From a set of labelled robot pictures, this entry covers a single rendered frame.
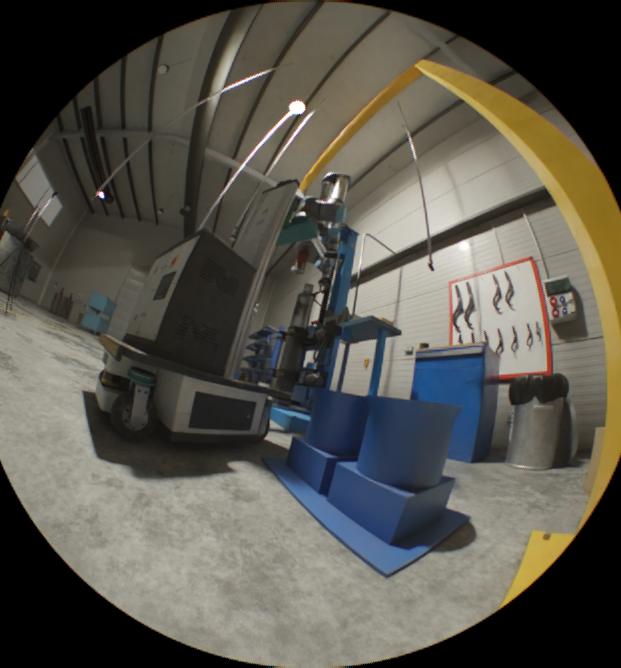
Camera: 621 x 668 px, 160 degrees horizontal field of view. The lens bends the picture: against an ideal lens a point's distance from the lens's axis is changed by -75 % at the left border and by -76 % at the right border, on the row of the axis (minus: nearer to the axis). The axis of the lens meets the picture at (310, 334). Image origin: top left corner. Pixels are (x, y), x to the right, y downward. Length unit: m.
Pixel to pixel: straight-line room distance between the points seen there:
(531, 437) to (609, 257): 1.41
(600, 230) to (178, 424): 1.27
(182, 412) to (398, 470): 0.68
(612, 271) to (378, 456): 0.69
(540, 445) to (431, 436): 1.34
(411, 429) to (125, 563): 0.62
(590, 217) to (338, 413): 0.94
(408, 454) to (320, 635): 0.43
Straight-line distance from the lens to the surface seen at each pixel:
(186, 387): 0.80
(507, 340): 3.12
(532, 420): 1.81
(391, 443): 0.57
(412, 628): 0.45
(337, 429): 0.79
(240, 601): 0.41
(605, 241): 0.63
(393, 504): 0.57
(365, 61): 6.95
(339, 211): 1.60
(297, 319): 2.54
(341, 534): 0.60
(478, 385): 1.87
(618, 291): 0.57
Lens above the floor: 0.34
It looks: 15 degrees up
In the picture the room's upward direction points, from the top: 13 degrees clockwise
